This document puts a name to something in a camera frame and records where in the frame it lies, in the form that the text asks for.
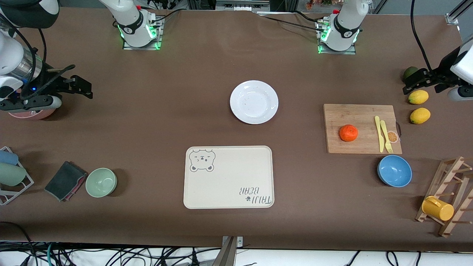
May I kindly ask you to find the orange fruit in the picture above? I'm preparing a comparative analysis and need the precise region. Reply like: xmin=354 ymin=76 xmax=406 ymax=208
xmin=339 ymin=125 xmax=359 ymax=142

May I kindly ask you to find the white round plate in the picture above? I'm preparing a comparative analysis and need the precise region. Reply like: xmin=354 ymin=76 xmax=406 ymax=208
xmin=229 ymin=80 xmax=279 ymax=125

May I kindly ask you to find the yellow lemon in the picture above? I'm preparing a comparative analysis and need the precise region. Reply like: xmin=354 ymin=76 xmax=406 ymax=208
xmin=408 ymin=90 xmax=429 ymax=105
xmin=409 ymin=108 xmax=431 ymax=125

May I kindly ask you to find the dark green avocado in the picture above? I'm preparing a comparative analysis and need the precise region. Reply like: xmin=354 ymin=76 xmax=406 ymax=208
xmin=402 ymin=66 xmax=420 ymax=83

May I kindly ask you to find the pink bowl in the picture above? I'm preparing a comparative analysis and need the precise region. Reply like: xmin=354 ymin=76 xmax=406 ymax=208
xmin=8 ymin=107 xmax=57 ymax=120

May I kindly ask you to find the yellow plastic fork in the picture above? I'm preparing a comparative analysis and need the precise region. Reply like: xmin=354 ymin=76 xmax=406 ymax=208
xmin=380 ymin=120 xmax=394 ymax=154

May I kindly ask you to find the yellow plastic knife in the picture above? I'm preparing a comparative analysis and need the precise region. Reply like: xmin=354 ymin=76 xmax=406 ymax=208
xmin=374 ymin=116 xmax=385 ymax=153

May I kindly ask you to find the wooden cutting board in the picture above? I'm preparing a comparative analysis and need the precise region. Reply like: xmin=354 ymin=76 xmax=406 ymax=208
xmin=323 ymin=104 xmax=403 ymax=155

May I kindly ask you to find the blue cup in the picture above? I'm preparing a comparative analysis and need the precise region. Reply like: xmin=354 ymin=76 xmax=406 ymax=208
xmin=0 ymin=150 xmax=19 ymax=166

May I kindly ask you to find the blue bowl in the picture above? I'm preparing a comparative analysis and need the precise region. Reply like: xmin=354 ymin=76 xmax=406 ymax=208
xmin=377 ymin=155 xmax=413 ymax=188

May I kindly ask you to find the dark grey folded cloth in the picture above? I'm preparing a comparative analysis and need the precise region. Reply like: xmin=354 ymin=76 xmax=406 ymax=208
xmin=44 ymin=161 xmax=88 ymax=202

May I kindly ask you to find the light green bowl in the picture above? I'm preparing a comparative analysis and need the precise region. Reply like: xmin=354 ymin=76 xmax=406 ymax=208
xmin=85 ymin=168 xmax=118 ymax=198

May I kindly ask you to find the wooden mug rack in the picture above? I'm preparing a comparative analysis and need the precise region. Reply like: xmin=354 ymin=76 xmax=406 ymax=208
xmin=415 ymin=156 xmax=473 ymax=238

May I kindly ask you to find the pink folded cloth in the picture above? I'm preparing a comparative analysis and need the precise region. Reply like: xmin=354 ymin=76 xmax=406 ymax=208
xmin=63 ymin=174 xmax=88 ymax=202

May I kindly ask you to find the pale green cup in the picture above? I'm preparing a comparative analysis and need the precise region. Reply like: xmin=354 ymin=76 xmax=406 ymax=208
xmin=0 ymin=163 xmax=27 ymax=187

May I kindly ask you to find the yellow mug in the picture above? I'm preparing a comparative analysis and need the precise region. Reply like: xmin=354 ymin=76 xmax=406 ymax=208
xmin=421 ymin=196 xmax=455 ymax=222

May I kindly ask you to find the cream bear print tray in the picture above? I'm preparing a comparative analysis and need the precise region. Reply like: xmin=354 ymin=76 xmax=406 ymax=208
xmin=183 ymin=146 xmax=275 ymax=210

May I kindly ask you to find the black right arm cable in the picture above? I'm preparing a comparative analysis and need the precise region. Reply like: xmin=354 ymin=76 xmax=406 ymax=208
xmin=7 ymin=26 xmax=48 ymax=100

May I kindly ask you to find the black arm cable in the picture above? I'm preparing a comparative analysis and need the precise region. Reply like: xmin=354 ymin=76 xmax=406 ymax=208
xmin=7 ymin=26 xmax=48 ymax=100
xmin=410 ymin=0 xmax=433 ymax=72

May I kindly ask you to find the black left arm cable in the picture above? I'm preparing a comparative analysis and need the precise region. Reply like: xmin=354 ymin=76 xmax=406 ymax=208
xmin=410 ymin=0 xmax=433 ymax=72

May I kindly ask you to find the aluminium table rail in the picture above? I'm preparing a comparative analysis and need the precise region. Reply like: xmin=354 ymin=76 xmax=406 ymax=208
xmin=445 ymin=0 xmax=473 ymax=25

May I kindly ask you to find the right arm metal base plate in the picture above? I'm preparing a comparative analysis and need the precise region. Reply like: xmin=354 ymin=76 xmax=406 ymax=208
xmin=122 ymin=17 xmax=163 ymax=51

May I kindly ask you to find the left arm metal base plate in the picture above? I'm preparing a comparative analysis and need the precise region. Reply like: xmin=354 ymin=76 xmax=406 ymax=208
xmin=317 ymin=18 xmax=357 ymax=55

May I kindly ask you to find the white wire cup rack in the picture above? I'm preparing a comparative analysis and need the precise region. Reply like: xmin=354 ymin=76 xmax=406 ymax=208
xmin=0 ymin=146 xmax=35 ymax=206

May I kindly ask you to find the black base power cable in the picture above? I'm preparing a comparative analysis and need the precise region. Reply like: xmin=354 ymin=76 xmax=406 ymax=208
xmin=258 ymin=10 xmax=326 ymax=31
xmin=150 ymin=8 xmax=182 ymax=23

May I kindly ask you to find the black looped floor cable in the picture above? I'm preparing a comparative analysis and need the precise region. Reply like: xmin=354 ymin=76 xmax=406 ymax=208
xmin=0 ymin=221 xmax=37 ymax=266

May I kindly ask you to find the metal frame structure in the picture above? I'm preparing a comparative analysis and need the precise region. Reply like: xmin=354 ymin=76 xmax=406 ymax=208
xmin=187 ymin=0 xmax=292 ymax=13

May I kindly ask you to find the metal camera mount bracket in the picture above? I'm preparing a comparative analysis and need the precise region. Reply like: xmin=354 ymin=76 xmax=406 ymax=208
xmin=218 ymin=236 xmax=244 ymax=266

